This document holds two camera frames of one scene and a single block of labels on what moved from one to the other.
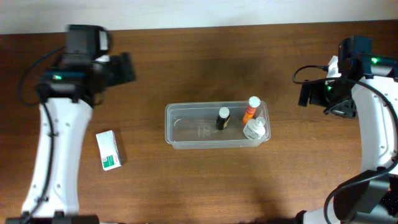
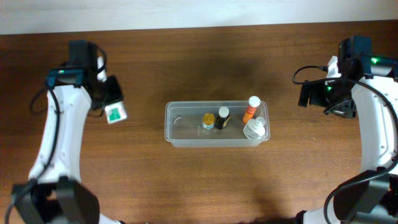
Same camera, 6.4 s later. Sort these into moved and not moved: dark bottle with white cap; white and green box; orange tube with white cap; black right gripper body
Moved: white and green box
Not moved: black right gripper body; orange tube with white cap; dark bottle with white cap
